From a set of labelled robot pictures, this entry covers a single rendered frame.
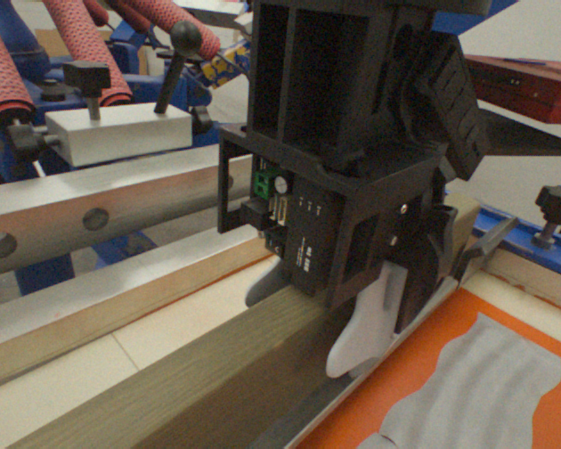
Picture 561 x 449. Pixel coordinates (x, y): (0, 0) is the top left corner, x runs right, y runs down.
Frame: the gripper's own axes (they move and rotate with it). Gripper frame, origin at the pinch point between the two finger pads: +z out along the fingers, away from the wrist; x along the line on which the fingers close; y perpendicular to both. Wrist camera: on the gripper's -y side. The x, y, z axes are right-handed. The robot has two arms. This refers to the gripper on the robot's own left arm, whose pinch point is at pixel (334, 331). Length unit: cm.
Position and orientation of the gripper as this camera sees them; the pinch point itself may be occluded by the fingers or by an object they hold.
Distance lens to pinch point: 26.5
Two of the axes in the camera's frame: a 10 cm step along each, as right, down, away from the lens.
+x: 7.0, 4.2, -5.8
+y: -7.1, 2.9, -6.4
